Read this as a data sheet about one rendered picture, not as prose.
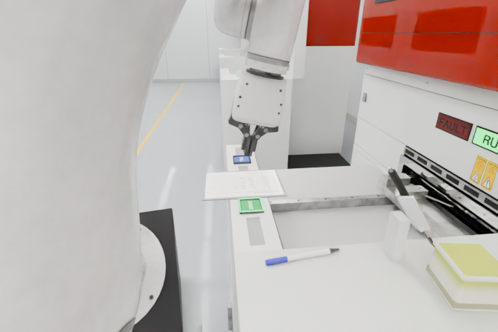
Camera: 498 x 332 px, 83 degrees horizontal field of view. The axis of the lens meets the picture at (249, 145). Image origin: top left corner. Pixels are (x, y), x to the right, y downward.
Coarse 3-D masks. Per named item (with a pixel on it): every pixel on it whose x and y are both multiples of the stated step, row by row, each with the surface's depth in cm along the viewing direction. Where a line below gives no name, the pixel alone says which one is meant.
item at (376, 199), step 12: (276, 204) 87; (288, 204) 87; (300, 204) 88; (312, 204) 88; (324, 204) 89; (336, 204) 89; (348, 204) 90; (360, 204) 90; (372, 204) 91; (384, 204) 91
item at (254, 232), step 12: (228, 156) 93; (252, 156) 93; (228, 168) 85; (240, 168) 86; (252, 168) 85; (228, 204) 89; (264, 204) 67; (240, 216) 62; (252, 216) 62; (264, 216) 62; (240, 228) 59; (252, 228) 59; (264, 228) 59; (276, 228) 59; (240, 240) 55; (252, 240) 56; (264, 240) 56; (276, 240) 55; (240, 252) 52
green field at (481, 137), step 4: (480, 128) 69; (476, 132) 71; (480, 132) 69; (484, 132) 68; (488, 132) 67; (476, 136) 71; (480, 136) 70; (484, 136) 69; (488, 136) 67; (492, 136) 66; (496, 136) 66; (476, 140) 71; (480, 140) 70; (484, 140) 69; (488, 140) 67; (492, 140) 66; (496, 140) 66; (480, 144) 70; (484, 144) 69; (488, 144) 67; (492, 144) 67; (496, 144) 66; (488, 148) 68; (492, 148) 67; (496, 148) 66; (496, 152) 66
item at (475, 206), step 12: (408, 156) 97; (420, 168) 90; (432, 180) 85; (444, 180) 82; (456, 192) 76; (432, 204) 85; (444, 204) 83; (468, 204) 73; (480, 204) 70; (456, 216) 77; (480, 216) 69; (492, 216) 66; (468, 228) 73
